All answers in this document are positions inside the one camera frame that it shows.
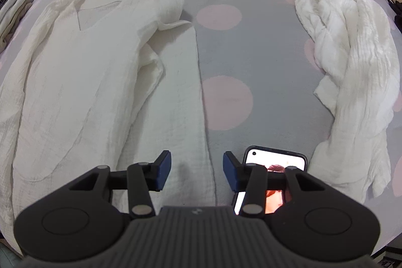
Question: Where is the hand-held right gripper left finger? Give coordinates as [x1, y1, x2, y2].
[67, 150, 172, 220]

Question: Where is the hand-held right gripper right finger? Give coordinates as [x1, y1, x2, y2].
[222, 152, 328, 220]

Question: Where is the cream white v-neck shirt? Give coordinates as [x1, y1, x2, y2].
[0, 0, 217, 254]

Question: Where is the stack of folded beige clothes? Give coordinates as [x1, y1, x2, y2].
[0, 0, 34, 52]

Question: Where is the black smartphone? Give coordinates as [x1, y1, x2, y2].
[232, 145, 308, 215]

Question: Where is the grey pink-dotted bedspread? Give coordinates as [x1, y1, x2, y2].
[0, 0, 402, 257]

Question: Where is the crumpled white garment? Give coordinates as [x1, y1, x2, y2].
[294, 0, 402, 205]

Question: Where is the black cloth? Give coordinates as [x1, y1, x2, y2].
[388, 0, 402, 28]

